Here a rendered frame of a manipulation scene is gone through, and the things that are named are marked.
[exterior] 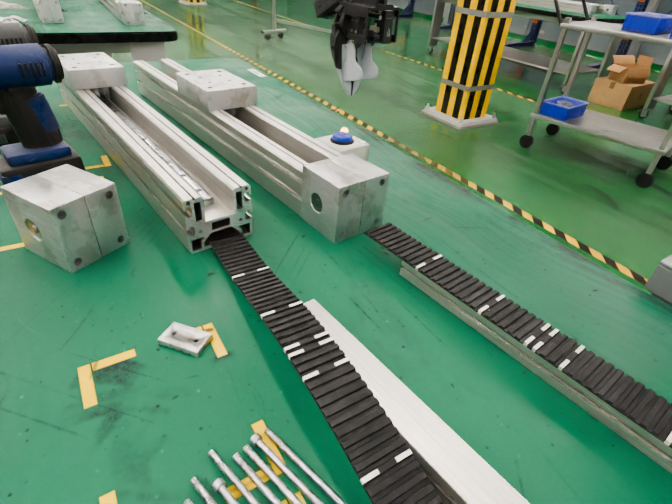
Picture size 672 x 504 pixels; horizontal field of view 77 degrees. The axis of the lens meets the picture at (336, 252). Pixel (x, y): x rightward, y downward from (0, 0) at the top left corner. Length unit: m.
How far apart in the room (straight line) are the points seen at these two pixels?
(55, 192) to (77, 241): 0.07
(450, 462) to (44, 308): 0.47
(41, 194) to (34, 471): 0.33
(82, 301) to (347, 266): 0.34
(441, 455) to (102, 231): 0.50
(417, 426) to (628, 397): 0.21
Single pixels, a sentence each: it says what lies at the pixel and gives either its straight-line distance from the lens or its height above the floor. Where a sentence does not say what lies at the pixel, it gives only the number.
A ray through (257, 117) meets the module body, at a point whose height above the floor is 0.86.
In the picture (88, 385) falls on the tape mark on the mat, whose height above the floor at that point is 0.78.
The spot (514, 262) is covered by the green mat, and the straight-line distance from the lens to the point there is 0.70.
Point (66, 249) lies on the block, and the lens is 0.63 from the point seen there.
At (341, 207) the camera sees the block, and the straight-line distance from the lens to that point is 0.62.
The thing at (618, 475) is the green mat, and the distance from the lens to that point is 0.50.
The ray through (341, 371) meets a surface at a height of 0.82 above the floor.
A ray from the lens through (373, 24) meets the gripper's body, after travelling 0.77.
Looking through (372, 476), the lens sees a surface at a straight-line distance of 0.38.
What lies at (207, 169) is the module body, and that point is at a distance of 0.68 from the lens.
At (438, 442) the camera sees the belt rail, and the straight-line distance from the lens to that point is 0.41.
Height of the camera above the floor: 1.14
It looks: 35 degrees down
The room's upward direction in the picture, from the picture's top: 5 degrees clockwise
